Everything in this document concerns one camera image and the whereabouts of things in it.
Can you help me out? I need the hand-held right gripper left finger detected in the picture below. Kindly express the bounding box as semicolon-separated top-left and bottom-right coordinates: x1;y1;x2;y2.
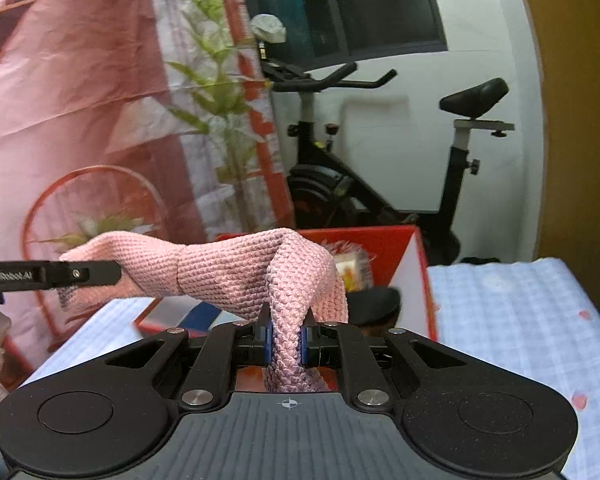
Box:
105;302;274;409

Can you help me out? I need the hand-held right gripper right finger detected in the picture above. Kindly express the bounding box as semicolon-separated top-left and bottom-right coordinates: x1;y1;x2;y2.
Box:
301;308;468;408

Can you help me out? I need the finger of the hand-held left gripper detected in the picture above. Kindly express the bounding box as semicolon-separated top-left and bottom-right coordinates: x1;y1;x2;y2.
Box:
47;260;123;288

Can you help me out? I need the pink knitted cloth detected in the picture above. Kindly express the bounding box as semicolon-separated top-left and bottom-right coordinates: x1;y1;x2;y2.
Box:
59;228;351;393

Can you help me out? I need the orange floral quilted cloth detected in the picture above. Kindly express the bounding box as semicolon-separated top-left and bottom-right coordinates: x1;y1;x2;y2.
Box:
327;241;378;292

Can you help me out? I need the red storage box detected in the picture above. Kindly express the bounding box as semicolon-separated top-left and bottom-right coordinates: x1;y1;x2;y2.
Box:
137;225;441;342

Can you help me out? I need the dark cloth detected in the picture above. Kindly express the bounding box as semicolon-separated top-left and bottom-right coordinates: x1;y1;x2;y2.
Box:
345;287;402;336

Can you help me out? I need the black exercise bike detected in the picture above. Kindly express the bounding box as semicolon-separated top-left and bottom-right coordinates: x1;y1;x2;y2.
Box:
257;42;516;266

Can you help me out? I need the red bamboo printed cloth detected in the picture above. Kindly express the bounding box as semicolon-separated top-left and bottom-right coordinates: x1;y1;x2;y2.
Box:
0;0;296;376

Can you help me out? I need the blue checked sheet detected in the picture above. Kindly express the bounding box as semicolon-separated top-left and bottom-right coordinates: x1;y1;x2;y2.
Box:
20;257;600;480

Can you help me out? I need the white crumpled bag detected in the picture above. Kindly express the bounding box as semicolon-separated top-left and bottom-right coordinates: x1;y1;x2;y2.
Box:
250;12;287;44

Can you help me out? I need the wooden panel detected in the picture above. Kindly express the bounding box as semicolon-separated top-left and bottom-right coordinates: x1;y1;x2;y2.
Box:
512;0;600;321

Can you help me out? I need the dark window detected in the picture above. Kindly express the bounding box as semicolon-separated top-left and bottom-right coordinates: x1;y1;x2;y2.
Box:
235;0;448;68

